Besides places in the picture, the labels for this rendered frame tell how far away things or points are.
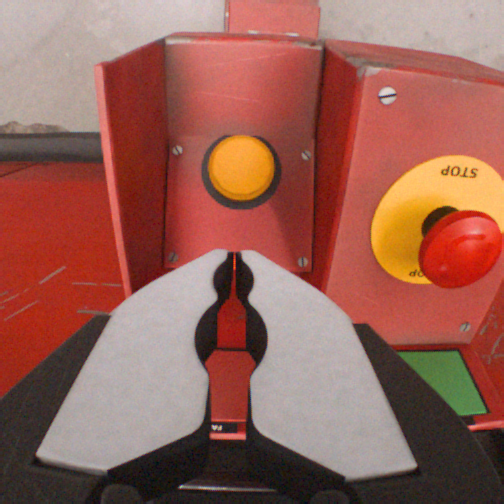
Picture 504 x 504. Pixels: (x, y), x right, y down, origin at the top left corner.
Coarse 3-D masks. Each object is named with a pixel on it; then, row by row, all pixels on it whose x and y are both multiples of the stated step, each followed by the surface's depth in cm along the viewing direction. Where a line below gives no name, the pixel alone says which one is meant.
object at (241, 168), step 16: (224, 144) 22; (240, 144) 22; (256, 144) 22; (224, 160) 22; (240, 160) 22; (256, 160) 22; (272, 160) 23; (224, 176) 22; (240, 176) 22; (256, 176) 22; (272, 176) 23; (224, 192) 23; (240, 192) 22; (256, 192) 23
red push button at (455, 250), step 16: (448, 208) 17; (432, 224) 17; (448, 224) 15; (464, 224) 15; (480, 224) 15; (496, 224) 15; (432, 240) 16; (448, 240) 15; (464, 240) 15; (480, 240) 15; (496, 240) 15; (432, 256) 16; (448, 256) 16; (464, 256) 16; (480, 256) 16; (496, 256) 16; (432, 272) 16; (448, 272) 16; (464, 272) 16; (480, 272) 16; (448, 288) 17
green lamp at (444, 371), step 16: (400, 352) 22; (416, 352) 22; (432, 352) 22; (448, 352) 22; (416, 368) 21; (432, 368) 21; (448, 368) 21; (464, 368) 21; (432, 384) 20; (448, 384) 20; (464, 384) 20; (448, 400) 19; (464, 400) 19; (480, 400) 19
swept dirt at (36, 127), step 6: (0, 126) 91; (6, 126) 91; (12, 126) 91; (18, 126) 91; (24, 126) 91; (30, 126) 91; (36, 126) 91; (42, 126) 92; (48, 126) 92; (54, 126) 92; (60, 126) 92; (0, 132) 92; (6, 132) 92; (12, 132) 92; (18, 132) 92; (24, 132) 92; (30, 132) 92; (36, 132) 92; (42, 132) 92; (48, 132) 92
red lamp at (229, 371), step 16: (224, 352) 22; (240, 352) 22; (208, 368) 21; (224, 368) 21; (240, 368) 21; (224, 384) 20; (240, 384) 20; (224, 400) 19; (240, 400) 19; (224, 416) 18; (240, 416) 18
